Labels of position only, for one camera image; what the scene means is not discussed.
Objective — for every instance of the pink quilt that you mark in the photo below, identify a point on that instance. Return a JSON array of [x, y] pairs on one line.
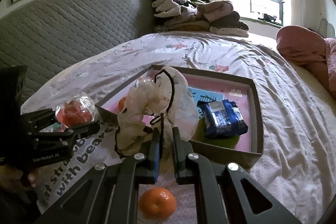
[[302, 48]]

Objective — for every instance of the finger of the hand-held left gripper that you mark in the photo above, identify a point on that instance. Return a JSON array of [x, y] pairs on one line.
[[39, 119], [78, 129]]

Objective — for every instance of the printed bedsheet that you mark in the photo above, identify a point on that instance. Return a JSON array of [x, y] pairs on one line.
[[288, 134]]

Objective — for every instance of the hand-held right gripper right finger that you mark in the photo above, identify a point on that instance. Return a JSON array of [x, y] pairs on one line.
[[175, 158]]

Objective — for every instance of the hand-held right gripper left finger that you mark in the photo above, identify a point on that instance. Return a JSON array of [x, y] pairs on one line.
[[156, 159]]

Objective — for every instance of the pile of folded clothes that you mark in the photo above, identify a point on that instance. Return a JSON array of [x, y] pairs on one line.
[[199, 16]]

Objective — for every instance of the plastic-wrapped red apple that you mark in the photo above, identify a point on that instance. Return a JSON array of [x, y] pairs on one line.
[[76, 112]]

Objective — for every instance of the person's left hand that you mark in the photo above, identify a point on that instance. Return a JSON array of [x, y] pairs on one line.
[[33, 179]]

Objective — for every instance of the blue snack packet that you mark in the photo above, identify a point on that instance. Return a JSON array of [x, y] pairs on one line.
[[223, 119]]

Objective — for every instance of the dark cloth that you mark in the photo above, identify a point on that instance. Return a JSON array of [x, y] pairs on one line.
[[270, 18]]

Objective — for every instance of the small white wrapped snack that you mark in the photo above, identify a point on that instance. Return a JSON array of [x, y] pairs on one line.
[[144, 81]]

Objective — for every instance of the grey quilted headboard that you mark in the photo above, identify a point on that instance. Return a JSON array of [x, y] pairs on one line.
[[65, 29]]

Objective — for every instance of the white scalloped furniture panel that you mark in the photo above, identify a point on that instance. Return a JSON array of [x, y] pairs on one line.
[[326, 27]]

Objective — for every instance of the orange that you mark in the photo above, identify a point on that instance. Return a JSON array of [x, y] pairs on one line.
[[157, 203], [122, 105]]

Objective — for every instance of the grey cardboard box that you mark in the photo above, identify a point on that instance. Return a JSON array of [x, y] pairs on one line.
[[228, 158]]

